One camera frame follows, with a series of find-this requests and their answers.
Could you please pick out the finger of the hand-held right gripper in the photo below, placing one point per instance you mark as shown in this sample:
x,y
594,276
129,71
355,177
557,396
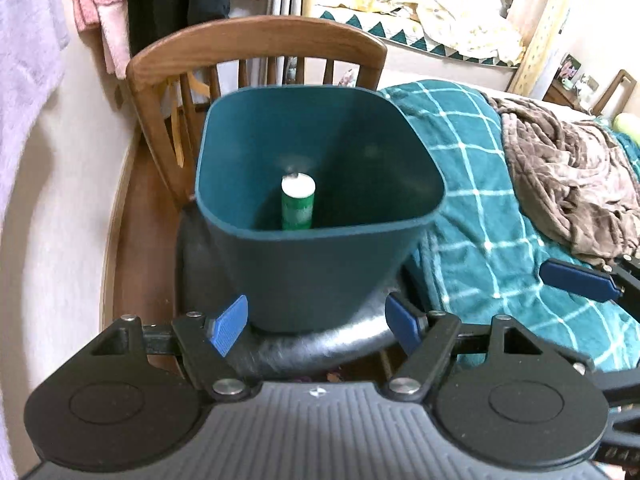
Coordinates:
x,y
580,277
617,382

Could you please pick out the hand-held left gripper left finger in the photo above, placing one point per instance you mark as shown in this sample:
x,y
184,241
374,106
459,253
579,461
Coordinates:
x,y
227,327

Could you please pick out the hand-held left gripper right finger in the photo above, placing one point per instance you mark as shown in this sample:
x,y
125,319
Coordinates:
x,y
402,322

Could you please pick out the teal plastic bin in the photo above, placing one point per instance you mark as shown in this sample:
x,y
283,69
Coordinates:
x,y
320,275

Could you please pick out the brown fleece blanket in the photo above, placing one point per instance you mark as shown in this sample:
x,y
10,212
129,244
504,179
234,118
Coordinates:
x,y
565,175

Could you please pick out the teal plaid blanket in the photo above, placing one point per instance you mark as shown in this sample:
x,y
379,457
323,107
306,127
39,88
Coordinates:
x,y
475,200

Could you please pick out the green bottle with white cap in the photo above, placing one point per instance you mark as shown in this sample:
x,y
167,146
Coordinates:
x,y
298,200

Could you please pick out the light green pillow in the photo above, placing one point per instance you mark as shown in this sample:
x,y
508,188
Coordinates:
x,y
627,124

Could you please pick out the wooden chair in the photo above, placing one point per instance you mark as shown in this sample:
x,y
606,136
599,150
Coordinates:
x,y
160,110

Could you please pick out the triangle pattern quilt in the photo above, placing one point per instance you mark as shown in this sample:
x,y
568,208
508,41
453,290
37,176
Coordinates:
x,y
395,27

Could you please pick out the yellow crumpled bedding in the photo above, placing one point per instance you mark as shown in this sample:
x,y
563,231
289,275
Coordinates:
x,y
450,5

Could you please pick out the pink fluffy garment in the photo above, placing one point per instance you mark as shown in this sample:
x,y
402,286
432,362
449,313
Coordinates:
x,y
107,20

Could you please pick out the lavender towel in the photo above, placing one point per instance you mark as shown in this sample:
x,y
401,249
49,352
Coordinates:
x,y
25,60

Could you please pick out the wooden frame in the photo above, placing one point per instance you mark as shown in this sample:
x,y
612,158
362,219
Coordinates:
x,y
625,82

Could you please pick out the small photo frame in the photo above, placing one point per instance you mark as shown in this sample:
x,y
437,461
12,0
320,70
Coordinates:
x,y
570,67

